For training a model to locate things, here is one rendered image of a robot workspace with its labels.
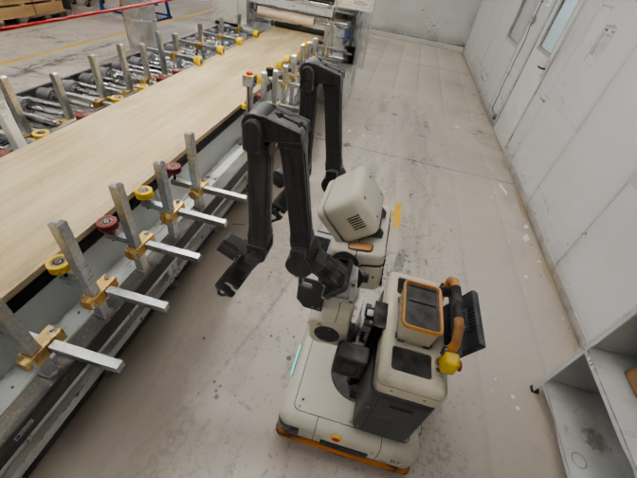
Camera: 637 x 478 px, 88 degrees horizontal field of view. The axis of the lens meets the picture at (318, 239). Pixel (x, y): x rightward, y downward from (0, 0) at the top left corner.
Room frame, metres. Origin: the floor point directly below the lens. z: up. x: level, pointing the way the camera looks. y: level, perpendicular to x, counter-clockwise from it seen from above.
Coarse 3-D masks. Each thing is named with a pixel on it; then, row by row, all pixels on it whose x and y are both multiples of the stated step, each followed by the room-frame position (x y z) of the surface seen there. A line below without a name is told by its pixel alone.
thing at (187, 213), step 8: (144, 200) 1.24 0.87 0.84; (152, 200) 1.25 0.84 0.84; (152, 208) 1.22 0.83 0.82; (160, 208) 1.21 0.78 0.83; (184, 216) 1.20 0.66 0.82; (192, 216) 1.19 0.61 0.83; (200, 216) 1.19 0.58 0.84; (208, 216) 1.20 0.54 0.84; (216, 224) 1.18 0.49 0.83; (224, 224) 1.17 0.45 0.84
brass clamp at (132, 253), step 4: (152, 232) 1.02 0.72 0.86; (140, 236) 0.99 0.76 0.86; (144, 236) 0.99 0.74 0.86; (148, 236) 0.99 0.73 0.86; (152, 236) 1.01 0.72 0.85; (144, 240) 0.97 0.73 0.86; (148, 240) 0.98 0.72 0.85; (152, 240) 1.00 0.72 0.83; (140, 244) 0.94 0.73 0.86; (144, 244) 0.95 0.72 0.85; (128, 248) 0.91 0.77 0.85; (132, 248) 0.91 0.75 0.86; (136, 248) 0.91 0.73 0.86; (140, 248) 0.93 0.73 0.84; (144, 248) 0.95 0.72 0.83; (124, 252) 0.89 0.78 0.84; (128, 252) 0.89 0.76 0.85; (132, 252) 0.89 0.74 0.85; (136, 252) 0.90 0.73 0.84; (140, 252) 0.92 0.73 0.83; (144, 252) 0.94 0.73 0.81; (128, 256) 0.89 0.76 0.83; (132, 256) 0.89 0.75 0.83; (136, 256) 0.89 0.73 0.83; (140, 256) 0.91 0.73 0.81
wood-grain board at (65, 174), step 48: (240, 48) 3.94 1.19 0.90; (288, 48) 4.29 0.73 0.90; (144, 96) 2.31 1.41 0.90; (192, 96) 2.46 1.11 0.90; (240, 96) 2.62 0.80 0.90; (48, 144) 1.49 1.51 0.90; (96, 144) 1.57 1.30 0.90; (144, 144) 1.66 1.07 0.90; (0, 192) 1.06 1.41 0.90; (48, 192) 1.12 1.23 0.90; (96, 192) 1.17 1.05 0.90; (0, 240) 0.80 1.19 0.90; (48, 240) 0.84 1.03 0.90; (0, 288) 0.60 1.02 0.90
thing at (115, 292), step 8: (64, 280) 0.73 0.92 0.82; (72, 280) 0.73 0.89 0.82; (112, 288) 0.72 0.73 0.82; (120, 288) 0.73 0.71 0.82; (112, 296) 0.70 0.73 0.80; (120, 296) 0.70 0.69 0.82; (128, 296) 0.70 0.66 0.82; (136, 296) 0.71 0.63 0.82; (144, 296) 0.72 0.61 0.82; (144, 304) 0.69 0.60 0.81; (152, 304) 0.69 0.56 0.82; (160, 304) 0.69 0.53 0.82; (168, 304) 0.70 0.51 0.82
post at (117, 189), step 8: (112, 184) 0.92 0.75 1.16; (120, 184) 0.94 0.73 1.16; (112, 192) 0.92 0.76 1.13; (120, 192) 0.93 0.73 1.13; (120, 200) 0.92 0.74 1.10; (128, 200) 0.95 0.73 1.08; (120, 208) 0.92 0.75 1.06; (128, 208) 0.94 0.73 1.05; (120, 216) 0.92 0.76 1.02; (128, 216) 0.93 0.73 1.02; (128, 224) 0.91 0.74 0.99; (128, 232) 0.92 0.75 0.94; (136, 232) 0.94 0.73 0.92; (128, 240) 0.92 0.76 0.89; (136, 240) 0.93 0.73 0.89; (144, 256) 0.94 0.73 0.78; (136, 264) 0.92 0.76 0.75; (144, 264) 0.93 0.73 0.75
